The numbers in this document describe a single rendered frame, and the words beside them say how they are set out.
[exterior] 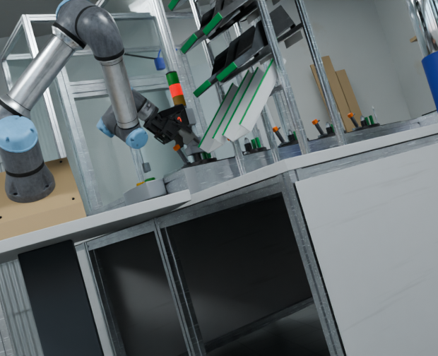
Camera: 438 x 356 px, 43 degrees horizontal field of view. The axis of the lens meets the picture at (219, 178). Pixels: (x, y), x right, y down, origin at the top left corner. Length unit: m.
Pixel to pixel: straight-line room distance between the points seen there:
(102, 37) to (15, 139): 0.39
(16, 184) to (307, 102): 4.56
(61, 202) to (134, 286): 1.07
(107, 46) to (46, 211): 0.53
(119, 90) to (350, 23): 4.91
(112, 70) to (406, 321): 1.12
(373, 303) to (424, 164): 0.48
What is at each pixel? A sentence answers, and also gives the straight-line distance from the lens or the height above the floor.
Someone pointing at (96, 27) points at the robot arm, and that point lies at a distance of 1.73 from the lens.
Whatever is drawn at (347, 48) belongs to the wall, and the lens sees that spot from 6.38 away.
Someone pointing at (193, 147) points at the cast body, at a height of 1.05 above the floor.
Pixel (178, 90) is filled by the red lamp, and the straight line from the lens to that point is 2.36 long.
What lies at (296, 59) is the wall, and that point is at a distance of 6.10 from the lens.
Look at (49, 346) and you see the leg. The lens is 1.77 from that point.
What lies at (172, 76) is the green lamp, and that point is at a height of 1.39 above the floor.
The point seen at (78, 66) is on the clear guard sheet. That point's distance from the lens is 3.56.
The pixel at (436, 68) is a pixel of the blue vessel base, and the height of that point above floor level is 1.07.
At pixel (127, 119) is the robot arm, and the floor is 1.17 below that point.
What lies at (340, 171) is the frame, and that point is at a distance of 1.47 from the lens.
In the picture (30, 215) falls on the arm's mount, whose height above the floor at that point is 0.93.
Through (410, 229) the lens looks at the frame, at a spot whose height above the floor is 0.59.
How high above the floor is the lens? 0.77
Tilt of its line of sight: 4 degrees up
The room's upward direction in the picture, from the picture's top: 16 degrees counter-clockwise
